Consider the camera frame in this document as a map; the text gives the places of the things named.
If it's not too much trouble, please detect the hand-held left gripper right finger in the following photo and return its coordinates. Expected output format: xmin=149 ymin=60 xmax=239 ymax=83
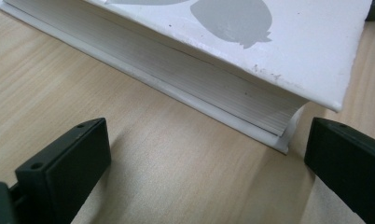
xmin=304 ymin=117 xmax=375 ymax=224

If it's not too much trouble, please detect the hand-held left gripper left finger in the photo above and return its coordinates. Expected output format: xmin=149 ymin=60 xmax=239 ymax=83
xmin=8 ymin=117 xmax=112 ymax=224

